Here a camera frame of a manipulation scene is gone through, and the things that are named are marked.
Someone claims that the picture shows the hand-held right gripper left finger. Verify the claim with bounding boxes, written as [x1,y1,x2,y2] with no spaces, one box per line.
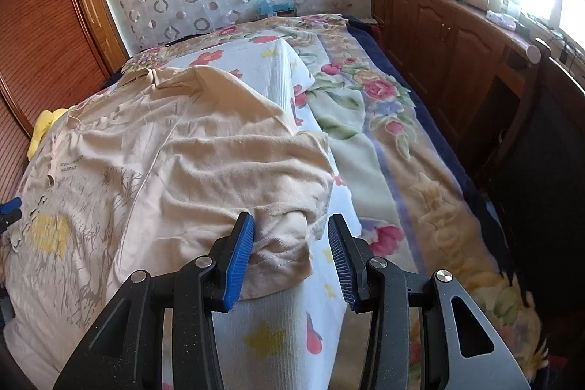
[52,212,255,390]

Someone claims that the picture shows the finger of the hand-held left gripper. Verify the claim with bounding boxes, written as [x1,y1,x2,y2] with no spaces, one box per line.
[0,197,23,232]

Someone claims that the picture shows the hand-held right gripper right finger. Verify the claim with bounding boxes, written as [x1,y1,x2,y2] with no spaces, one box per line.
[327,214,533,390]

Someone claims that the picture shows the beige t-shirt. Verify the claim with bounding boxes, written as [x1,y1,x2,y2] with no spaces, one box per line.
[0,67,336,379]

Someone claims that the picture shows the yellow plush toy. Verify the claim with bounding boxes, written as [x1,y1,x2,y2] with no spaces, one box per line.
[27,109,69,160]

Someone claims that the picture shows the floral fleece blanket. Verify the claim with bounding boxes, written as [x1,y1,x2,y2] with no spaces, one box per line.
[121,13,549,390]

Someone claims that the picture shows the wooden slatted wardrobe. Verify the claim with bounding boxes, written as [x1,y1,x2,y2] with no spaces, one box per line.
[0,0,131,208]

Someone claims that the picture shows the white floral bed sheet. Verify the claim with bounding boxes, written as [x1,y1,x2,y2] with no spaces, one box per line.
[169,34,412,390]

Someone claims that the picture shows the dark wooden chair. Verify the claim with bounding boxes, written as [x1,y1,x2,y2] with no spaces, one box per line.
[494,38,585,318]

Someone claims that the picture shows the low wooden cabinet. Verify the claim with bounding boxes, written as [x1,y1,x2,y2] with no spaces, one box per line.
[370,0,549,176]

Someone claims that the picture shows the teal plastic bag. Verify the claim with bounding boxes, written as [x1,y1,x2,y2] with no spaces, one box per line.
[256,0,295,18]

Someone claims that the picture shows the white plastic bag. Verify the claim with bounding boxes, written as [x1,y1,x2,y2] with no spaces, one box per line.
[487,10,517,28]

